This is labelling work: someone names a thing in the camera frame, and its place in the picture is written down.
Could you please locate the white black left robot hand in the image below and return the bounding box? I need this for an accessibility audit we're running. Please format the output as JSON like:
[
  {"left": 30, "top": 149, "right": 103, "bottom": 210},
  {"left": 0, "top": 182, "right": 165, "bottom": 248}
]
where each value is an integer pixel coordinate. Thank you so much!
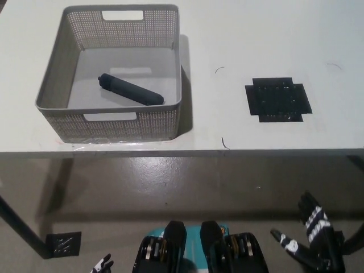
[{"left": 90, "top": 254, "right": 114, "bottom": 273}]

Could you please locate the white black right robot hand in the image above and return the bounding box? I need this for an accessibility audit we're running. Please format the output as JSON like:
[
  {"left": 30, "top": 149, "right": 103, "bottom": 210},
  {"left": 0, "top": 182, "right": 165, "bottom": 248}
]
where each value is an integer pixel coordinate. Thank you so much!
[{"left": 270, "top": 191, "right": 346, "bottom": 273}]

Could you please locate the dark grey cylinder peg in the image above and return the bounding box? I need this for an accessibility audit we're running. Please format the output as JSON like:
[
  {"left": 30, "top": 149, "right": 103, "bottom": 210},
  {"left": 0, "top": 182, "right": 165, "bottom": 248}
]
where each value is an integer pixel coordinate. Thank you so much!
[{"left": 97, "top": 73, "right": 165, "bottom": 106}]

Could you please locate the black floor tape patch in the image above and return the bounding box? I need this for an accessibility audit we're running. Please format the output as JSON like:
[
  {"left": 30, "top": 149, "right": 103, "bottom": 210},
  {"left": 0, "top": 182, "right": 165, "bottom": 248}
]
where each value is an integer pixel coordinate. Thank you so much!
[{"left": 45, "top": 231, "right": 82, "bottom": 259}]

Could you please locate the black cross-shaped holder pad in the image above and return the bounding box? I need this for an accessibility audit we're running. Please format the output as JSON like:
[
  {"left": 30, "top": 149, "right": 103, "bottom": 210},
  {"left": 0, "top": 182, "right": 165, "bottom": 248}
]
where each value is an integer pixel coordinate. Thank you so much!
[{"left": 245, "top": 76, "right": 313, "bottom": 123}]

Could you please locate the grey perforated plastic basket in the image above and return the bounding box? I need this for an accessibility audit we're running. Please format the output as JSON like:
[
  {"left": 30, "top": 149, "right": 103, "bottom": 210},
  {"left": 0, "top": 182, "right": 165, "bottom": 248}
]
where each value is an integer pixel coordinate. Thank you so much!
[{"left": 34, "top": 3, "right": 183, "bottom": 144}]

